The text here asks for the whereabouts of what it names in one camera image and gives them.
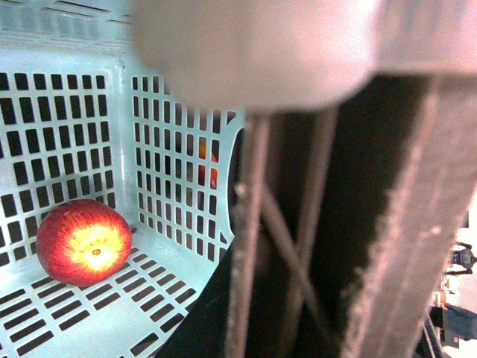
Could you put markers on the light teal plastic basket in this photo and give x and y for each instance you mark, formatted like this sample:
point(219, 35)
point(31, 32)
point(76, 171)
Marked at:
point(115, 195)

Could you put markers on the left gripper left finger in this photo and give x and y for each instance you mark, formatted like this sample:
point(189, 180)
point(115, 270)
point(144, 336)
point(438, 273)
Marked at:
point(258, 55)

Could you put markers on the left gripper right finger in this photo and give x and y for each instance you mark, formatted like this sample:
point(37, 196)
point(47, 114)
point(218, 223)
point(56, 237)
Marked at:
point(391, 173)

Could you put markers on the red orange mango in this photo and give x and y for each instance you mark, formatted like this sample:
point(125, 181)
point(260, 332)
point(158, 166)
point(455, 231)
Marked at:
point(206, 171)

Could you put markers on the red apple with yellow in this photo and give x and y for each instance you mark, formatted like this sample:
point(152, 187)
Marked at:
point(83, 242)

